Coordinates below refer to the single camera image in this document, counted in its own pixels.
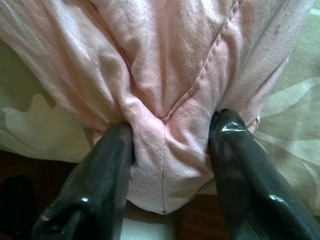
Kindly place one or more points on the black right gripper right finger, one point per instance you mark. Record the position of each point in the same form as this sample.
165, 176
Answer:
250, 190

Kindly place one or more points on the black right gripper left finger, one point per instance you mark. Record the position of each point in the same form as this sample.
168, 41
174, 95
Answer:
95, 190

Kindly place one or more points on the bed with beige floral sheet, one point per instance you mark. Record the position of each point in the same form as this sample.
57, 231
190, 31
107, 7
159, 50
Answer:
37, 125

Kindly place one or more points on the pink cartoon print quilt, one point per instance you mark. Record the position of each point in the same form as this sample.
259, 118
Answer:
160, 75

